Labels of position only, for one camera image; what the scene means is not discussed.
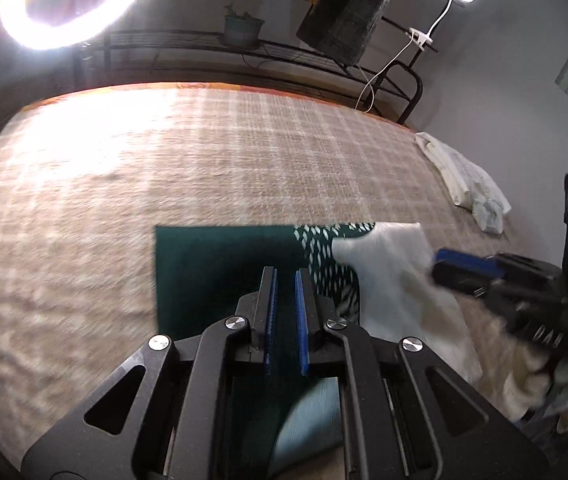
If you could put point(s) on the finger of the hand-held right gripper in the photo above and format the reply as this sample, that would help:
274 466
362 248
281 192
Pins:
468 261
458 282

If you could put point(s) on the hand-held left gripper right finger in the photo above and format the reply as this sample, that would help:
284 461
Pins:
303 320

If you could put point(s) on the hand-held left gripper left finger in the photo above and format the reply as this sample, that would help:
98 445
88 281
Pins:
270 320

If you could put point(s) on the green and white printed t-shirt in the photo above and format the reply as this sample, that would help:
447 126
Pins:
204 270

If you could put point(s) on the crumpled white clothes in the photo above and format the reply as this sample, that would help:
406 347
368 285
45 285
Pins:
468 180

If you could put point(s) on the black metal clothes rack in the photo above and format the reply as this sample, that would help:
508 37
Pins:
189 42

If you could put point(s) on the person's right hand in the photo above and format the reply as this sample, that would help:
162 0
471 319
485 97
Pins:
531 385

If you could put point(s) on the grey plaid coat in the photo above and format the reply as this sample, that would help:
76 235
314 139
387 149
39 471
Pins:
353 25

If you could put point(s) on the potted plant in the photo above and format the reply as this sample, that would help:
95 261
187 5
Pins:
241 30

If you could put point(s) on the black metal bed frame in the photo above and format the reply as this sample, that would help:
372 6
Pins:
413 95

